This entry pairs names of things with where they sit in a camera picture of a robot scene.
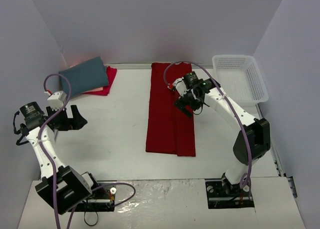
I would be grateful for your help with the white plastic basket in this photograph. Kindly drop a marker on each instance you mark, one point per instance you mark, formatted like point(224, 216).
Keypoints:
point(241, 79)

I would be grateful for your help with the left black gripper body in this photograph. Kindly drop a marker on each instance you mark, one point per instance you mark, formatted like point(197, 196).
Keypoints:
point(67, 119)

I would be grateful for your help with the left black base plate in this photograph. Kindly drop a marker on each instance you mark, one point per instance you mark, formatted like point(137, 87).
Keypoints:
point(101, 200)

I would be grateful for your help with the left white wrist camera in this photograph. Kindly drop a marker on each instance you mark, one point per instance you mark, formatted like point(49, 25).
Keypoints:
point(57, 100)

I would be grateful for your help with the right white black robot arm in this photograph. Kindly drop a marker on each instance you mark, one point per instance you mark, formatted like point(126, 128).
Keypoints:
point(253, 134)

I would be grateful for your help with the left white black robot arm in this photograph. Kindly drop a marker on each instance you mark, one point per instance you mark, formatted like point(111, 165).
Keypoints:
point(60, 184)

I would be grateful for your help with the folded red t shirt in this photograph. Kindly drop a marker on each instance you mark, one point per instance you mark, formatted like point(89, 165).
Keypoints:
point(111, 73)

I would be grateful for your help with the red t shirt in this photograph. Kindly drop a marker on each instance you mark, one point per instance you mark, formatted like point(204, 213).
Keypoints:
point(169, 130)
point(111, 73)

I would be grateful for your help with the folded pink t shirt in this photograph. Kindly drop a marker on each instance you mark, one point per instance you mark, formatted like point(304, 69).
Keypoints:
point(95, 90)

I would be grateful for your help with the folded teal t shirt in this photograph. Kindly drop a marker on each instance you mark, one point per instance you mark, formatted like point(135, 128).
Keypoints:
point(86, 76)

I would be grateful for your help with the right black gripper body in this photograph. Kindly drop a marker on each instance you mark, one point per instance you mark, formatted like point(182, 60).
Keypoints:
point(186, 100)

